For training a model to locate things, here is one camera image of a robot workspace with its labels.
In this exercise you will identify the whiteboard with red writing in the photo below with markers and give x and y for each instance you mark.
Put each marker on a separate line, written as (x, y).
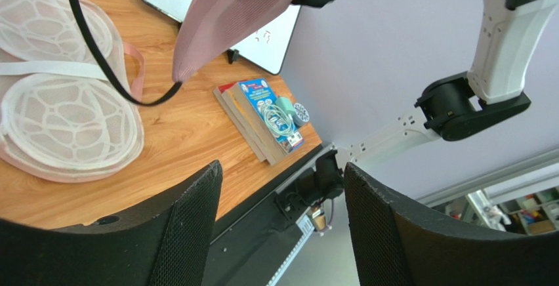
(266, 47)

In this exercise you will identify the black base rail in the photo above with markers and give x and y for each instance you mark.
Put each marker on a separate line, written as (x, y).
(255, 242)

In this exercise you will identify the teal charger with cable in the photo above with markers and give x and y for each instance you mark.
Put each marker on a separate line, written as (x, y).
(278, 116)

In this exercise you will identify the blue illustrated book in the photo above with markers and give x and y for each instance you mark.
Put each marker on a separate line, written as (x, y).
(241, 101)

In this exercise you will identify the floral mesh laundry bag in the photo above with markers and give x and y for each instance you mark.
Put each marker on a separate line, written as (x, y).
(61, 119)

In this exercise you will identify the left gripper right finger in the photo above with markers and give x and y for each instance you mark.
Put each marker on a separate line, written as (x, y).
(399, 241)

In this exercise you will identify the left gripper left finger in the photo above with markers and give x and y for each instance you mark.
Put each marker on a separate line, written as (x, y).
(163, 240)

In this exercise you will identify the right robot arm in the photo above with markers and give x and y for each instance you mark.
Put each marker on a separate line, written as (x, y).
(459, 106)

